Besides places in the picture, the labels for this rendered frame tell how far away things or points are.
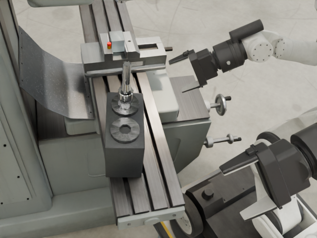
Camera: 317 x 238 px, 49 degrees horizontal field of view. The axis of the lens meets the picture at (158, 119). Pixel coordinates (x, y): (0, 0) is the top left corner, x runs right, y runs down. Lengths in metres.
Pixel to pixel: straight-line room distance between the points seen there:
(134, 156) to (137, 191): 0.15
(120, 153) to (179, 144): 0.73
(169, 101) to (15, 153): 0.67
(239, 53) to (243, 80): 1.87
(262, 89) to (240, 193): 1.43
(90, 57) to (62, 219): 0.91
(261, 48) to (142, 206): 0.61
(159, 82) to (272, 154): 1.10
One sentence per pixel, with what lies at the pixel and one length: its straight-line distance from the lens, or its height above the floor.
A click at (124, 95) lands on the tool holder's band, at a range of 1.07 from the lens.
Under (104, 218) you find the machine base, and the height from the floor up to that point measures 0.12.
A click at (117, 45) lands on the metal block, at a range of 1.44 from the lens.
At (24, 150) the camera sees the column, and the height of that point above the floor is 0.74.
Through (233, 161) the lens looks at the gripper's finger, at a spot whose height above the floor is 1.50.
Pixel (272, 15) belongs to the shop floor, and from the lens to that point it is 3.73.
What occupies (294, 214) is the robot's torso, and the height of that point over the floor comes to 0.74.
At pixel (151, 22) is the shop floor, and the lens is 3.27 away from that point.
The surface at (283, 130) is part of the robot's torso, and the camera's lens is 1.21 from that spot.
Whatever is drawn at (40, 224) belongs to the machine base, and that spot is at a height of 0.17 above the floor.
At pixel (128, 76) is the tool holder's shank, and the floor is 1.25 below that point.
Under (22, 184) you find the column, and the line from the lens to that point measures 1.71.
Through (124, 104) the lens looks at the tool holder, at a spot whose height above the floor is 1.14.
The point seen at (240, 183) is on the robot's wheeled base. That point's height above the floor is 0.59.
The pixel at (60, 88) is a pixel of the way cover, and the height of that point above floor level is 0.89.
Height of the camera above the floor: 1.99
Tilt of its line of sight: 52 degrees down
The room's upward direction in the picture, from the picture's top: 10 degrees clockwise
